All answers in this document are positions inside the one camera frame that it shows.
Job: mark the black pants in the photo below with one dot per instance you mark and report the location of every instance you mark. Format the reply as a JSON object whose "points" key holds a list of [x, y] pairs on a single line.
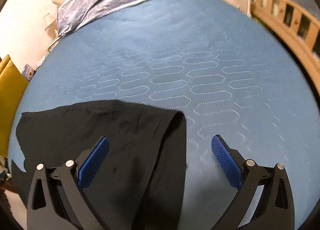
{"points": [[140, 184]]}

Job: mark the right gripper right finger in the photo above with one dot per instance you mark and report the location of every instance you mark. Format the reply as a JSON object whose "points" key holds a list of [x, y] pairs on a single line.
{"points": [[275, 209]]}

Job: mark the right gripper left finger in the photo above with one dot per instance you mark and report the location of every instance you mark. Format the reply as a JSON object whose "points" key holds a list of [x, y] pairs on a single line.
{"points": [[56, 196]]}

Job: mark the blue quilted mattress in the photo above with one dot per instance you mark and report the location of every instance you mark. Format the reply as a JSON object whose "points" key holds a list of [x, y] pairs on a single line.
{"points": [[204, 58]]}

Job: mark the wooden crib rail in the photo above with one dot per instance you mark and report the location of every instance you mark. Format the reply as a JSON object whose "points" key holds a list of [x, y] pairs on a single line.
{"points": [[296, 27]]}

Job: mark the yellow armchair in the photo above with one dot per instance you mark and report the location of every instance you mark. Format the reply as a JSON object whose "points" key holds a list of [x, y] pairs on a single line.
{"points": [[12, 87]]}

